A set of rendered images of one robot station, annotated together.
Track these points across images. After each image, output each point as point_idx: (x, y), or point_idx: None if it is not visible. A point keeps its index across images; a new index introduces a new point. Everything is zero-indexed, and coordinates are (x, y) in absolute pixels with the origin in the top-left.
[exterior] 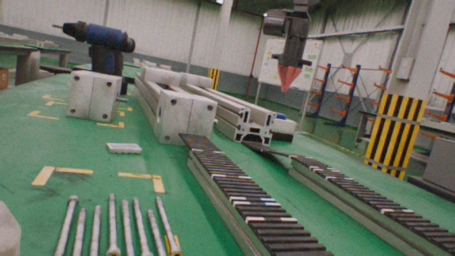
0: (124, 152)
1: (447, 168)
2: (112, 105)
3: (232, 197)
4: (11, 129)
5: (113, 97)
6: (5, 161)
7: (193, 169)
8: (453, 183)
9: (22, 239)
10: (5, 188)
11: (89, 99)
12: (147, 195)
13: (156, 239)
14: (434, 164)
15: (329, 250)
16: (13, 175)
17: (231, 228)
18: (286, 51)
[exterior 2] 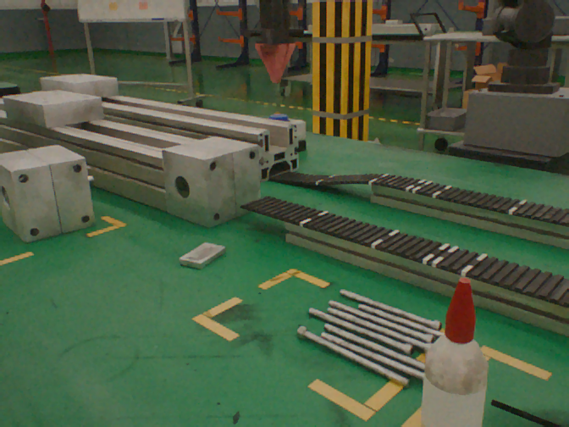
0: (212, 259)
1: (488, 125)
2: (91, 199)
3: (425, 258)
4: (37, 299)
5: (89, 186)
6: (149, 335)
7: (311, 245)
8: (497, 140)
9: (333, 379)
10: (223, 357)
11: (53, 204)
12: (324, 294)
13: (410, 324)
14: (472, 124)
15: None
16: (196, 343)
17: (431, 286)
18: (267, 21)
